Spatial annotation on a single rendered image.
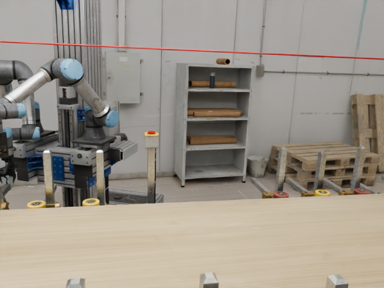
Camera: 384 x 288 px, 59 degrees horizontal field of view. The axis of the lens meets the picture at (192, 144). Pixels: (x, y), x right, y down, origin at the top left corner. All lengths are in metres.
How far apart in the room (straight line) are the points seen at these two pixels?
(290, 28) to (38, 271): 4.57
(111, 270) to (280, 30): 4.38
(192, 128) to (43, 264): 3.63
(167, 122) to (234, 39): 1.44
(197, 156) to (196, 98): 0.82
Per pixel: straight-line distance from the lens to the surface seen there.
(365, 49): 6.02
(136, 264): 1.27
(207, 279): 0.79
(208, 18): 4.70
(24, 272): 1.31
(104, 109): 2.25
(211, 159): 4.91
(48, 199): 1.88
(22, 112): 1.96
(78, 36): 2.61
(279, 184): 2.03
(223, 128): 4.86
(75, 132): 2.60
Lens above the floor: 1.60
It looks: 14 degrees down
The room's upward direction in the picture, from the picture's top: 2 degrees clockwise
